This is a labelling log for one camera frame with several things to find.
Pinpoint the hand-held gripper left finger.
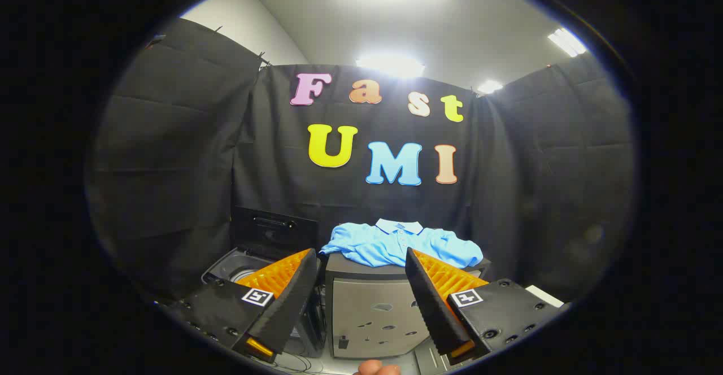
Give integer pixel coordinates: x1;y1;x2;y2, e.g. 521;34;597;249
167;248;320;363

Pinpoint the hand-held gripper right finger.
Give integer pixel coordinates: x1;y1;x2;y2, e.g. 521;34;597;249
406;247;567;363

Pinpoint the grey washing machine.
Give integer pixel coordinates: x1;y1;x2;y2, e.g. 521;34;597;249
202;245;328;359

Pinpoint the light blue polo shirt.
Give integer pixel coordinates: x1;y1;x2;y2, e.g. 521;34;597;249
320;219;484;269

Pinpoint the grey flat panel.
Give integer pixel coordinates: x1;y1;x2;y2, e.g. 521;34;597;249
414;341;454;375

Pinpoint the grey cabinet with black top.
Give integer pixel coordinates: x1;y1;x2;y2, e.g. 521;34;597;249
324;251;492;360

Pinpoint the black backdrop cloth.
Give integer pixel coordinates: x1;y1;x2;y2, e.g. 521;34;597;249
85;16;636;308

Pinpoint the oval ceiling light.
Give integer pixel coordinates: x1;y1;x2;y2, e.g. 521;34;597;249
356;53;425;79

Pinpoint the rectangular ceiling light panel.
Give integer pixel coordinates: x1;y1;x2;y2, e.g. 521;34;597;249
547;28;588;58

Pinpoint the thin floor cable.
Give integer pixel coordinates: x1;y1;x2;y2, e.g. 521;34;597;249
278;351;324;374

